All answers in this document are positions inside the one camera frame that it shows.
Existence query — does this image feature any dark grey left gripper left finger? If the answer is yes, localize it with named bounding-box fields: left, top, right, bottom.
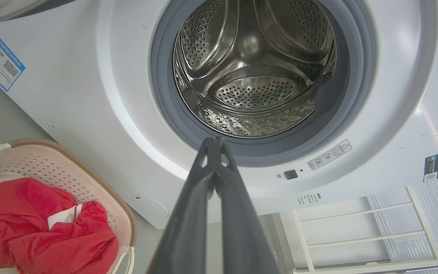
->
left=149, top=137, right=216, bottom=274

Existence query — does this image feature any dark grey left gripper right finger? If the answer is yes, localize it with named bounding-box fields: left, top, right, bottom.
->
left=214, top=137, right=280, bottom=274

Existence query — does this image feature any red garment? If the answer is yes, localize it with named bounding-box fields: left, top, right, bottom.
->
left=0, top=177, right=119, bottom=274

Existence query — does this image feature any cream perforated plastic laundry basket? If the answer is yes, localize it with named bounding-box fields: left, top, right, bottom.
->
left=0, top=138, right=138, bottom=274

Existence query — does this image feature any stainless steel washing machine drum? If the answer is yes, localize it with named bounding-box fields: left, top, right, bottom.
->
left=173, top=0, right=336, bottom=138

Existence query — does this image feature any round white filter cover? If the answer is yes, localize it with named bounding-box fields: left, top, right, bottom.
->
left=130, top=196, right=169, bottom=221

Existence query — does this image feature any small printed text sticker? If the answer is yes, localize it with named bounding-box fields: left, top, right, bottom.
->
left=296, top=192, right=322, bottom=206

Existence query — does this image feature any white metal shelf rack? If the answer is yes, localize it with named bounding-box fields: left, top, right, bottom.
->
left=290, top=186, right=438, bottom=274

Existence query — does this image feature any grey warning sticker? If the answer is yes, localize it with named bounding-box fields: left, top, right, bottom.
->
left=307, top=139, right=352, bottom=170

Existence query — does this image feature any grey rubber door seal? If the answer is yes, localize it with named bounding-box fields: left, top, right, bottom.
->
left=150, top=0, right=377, bottom=167

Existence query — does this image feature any white front-load washing machine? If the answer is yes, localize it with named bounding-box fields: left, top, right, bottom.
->
left=0, top=0, right=438, bottom=229

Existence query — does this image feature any black QR code sticker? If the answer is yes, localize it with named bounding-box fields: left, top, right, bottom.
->
left=424, top=154, right=438, bottom=183

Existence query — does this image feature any blue-edged energy label sticker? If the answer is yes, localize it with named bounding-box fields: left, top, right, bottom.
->
left=0, top=34, right=26, bottom=92

